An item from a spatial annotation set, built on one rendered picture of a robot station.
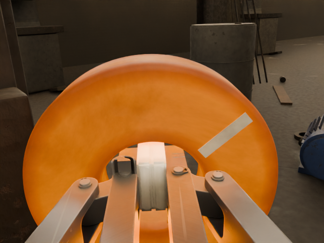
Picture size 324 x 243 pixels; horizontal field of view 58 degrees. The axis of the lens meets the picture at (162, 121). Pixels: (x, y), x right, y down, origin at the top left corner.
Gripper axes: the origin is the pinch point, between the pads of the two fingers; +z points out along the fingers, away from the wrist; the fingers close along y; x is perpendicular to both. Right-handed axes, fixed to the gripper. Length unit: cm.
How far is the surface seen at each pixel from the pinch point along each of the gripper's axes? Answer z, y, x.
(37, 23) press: 452, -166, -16
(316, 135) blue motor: 127, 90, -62
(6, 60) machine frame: 21.5, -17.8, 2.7
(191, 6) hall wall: 841, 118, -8
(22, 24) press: 436, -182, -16
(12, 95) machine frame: 16.6, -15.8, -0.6
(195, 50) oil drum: 241, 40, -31
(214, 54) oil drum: 228, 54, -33
